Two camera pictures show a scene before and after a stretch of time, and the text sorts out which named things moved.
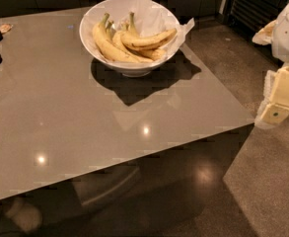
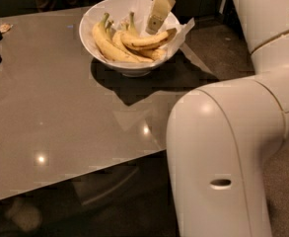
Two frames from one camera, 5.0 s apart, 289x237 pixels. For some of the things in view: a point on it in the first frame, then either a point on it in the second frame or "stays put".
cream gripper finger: (282, 91) → (163, 3)
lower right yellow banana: (154, 53) stays put
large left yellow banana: (106, 44) stays put
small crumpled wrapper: (5, 28) stays put
